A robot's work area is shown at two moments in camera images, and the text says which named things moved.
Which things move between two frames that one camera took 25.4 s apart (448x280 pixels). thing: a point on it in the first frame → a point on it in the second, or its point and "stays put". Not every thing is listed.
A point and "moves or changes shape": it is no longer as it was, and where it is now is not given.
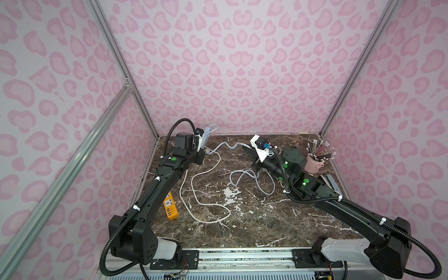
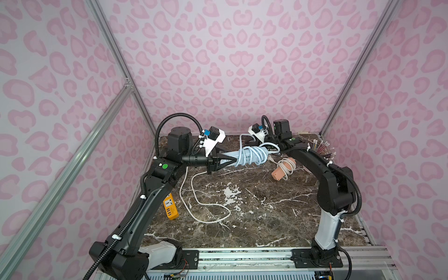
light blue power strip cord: (255, 171) moves or changes shape
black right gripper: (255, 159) → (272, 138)
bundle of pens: (320, 151) stays put
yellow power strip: (170, 206) stays put
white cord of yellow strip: (195, 197) stays put
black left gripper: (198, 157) → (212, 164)
